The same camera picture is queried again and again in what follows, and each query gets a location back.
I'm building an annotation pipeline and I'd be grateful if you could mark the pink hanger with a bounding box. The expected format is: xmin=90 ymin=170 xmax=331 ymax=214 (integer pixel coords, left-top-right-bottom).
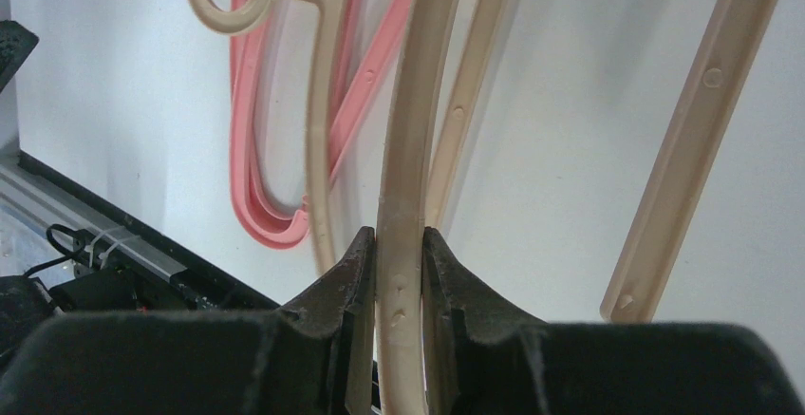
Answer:
xmin=301 ymin=0 xmax=412 ymax=224
xmin=229 ymin=24 xmax=309 ymax=250

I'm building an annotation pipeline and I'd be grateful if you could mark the pink hanger left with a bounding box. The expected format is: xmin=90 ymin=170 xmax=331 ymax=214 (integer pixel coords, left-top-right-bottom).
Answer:
xmin=229 ymin=24 xmax=309 ymax=250

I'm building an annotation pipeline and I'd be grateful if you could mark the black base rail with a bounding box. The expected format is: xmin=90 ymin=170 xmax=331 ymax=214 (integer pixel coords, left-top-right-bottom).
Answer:
xmin=1 ymin=151 xmax=279 ymax=311

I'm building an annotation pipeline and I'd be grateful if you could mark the beige hanger table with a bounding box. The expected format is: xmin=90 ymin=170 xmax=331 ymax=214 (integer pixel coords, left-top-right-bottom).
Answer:
xmin=376 ymin=0 xmax=804 ymax=414

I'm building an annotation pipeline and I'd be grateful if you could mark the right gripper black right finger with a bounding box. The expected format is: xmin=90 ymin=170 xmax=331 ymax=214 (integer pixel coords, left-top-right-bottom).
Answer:
xmin=422 ymin=228 xmax=804 ymax=414

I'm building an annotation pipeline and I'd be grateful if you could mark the pink hanger middle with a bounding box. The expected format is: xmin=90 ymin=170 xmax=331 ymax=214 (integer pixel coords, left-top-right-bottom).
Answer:
xmin=301 ymin=0 xmax=412 ymax=224

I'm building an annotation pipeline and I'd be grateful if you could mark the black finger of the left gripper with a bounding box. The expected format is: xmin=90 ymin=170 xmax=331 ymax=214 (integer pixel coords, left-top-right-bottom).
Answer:
xmin=0 ymin=20 xmax=39 ymax=91

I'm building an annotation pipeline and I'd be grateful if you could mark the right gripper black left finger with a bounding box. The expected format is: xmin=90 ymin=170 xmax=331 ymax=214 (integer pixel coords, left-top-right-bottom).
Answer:
xmin=1 ymin=227 xmax=375 ymax=414

